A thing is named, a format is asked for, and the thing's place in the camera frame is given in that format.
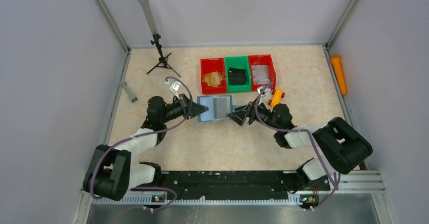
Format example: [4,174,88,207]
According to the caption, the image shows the blue card holder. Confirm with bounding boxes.
[197,95,239,122]

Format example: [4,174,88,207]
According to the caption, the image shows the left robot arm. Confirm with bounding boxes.
[82,94,208,201]

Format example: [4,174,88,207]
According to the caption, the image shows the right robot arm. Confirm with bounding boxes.
[227,102,373,190]

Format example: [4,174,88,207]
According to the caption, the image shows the black cards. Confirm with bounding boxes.
[228,67,247,85]

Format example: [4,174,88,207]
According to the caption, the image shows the silver cards in bin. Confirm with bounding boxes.
[251,65,270,84]

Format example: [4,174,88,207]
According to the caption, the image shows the yellow toy block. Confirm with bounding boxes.
[269,88,285,108]

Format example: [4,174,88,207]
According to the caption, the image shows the green bin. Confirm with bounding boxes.
[224,56,251,93]

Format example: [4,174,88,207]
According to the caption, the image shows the left red bin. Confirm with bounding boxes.
[200,58,227,95]

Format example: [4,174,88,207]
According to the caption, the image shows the red bin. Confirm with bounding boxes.
[248,55,276,91]
[200,58,227,95]

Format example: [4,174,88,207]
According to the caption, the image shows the grey small tool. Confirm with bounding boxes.
[120,81,138,103]

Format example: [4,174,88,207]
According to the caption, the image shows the right red bin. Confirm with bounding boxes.
[248,55,276,91]

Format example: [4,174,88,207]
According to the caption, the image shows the orange flashlight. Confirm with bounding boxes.
[330,54,348,96]

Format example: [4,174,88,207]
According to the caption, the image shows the black tripod with grey tube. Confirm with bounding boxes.
[137,0,181,77]

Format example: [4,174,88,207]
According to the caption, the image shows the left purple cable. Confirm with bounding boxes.
[90,76,193,213]

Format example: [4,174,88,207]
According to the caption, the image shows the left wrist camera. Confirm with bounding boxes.
[165,80,182,99]

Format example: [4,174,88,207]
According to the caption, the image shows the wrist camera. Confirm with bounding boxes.
[165,80,182,99]
[257,85,271,105]

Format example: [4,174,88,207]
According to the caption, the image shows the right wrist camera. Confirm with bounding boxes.
[257,85,271,105]

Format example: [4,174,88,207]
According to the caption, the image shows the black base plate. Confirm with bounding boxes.
[143,170,331,200]

